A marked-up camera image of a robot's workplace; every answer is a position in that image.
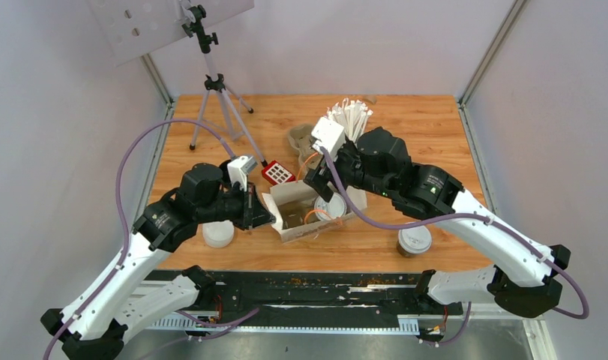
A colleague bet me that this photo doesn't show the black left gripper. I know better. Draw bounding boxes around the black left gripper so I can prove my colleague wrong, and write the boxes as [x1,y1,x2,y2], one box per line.
[196,180,277,230]

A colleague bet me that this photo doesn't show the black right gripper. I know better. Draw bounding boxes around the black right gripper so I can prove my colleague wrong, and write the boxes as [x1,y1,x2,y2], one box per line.
[304,139,394,201]

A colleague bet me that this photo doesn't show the white cup lid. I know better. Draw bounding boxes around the white cup lid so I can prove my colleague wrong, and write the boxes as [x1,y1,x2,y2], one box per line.
[313,193,348,221]

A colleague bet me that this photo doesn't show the single brown pulp cup carrier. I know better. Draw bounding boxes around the single brown pulp cup carrier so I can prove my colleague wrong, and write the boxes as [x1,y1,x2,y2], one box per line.
[280,202,313,230]

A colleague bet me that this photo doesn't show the paper bag with orange handles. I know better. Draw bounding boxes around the paper bag with orange handles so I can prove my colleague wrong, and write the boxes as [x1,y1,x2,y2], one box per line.
[262,169,355,243]

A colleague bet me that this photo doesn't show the lidded coffee cup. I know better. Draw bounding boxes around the lidded coffee cup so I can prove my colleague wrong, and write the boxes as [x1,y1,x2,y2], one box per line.
[397,226,433,257]

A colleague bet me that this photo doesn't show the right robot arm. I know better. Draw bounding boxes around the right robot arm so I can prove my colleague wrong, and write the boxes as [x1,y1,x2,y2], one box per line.
[304,121,571,318]

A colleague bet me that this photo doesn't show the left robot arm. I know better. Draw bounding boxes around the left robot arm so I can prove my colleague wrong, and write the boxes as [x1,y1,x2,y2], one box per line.
[40,156,274,359]

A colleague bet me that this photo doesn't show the red white block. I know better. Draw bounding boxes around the red white block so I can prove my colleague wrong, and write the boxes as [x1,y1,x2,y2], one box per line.
[262,160,296,186]

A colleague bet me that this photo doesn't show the bundle of white wrapped straws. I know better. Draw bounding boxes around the bundle of white wrapped straws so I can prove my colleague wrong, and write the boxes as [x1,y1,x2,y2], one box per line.
[325,97,373,143]

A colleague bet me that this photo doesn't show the silver tripod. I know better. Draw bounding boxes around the silver tripod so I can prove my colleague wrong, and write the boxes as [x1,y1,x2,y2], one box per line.
[180,1,268,167]

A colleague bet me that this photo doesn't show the grey perforated board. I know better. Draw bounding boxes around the grey perforated board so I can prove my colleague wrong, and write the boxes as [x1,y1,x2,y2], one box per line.
[87,0,255,66]

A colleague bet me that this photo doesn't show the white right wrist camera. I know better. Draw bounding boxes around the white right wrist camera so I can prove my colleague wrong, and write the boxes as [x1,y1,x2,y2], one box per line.
[311,117,346,161]

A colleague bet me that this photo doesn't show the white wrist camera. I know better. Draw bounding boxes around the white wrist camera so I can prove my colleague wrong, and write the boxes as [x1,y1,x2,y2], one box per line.
[311,117,346,161]
[226,154,258,191]

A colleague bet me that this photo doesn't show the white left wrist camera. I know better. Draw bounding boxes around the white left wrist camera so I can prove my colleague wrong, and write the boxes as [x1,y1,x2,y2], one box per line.
[226,154,258,191]

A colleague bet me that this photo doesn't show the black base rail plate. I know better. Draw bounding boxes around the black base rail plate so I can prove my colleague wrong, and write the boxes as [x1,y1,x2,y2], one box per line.
[164,270,463,332]

